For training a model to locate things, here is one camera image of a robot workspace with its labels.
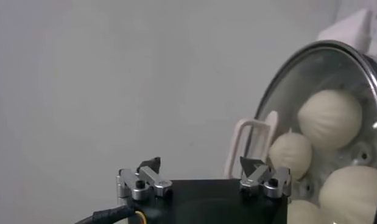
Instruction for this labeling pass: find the round glass pot lid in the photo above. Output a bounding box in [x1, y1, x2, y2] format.
[224, 39, 377, 224]

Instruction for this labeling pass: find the white steamed baozi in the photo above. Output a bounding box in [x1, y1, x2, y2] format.
[297, 89, 363, 150]
[269, 132, 313, 180]
[287, 199, 322, 224]
[318, 166, 377, 224]

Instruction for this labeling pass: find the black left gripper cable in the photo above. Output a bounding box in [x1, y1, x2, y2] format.
[74, 204, 146, 224]

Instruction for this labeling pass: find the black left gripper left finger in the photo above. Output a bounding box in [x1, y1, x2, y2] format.
[116, 157, 174, 201]

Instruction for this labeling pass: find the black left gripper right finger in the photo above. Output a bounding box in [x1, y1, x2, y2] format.
[239, 156, 292, 199]

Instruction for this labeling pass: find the perforated steel steamer basket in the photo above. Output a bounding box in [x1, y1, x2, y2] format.
[258, 48, 377, 224]

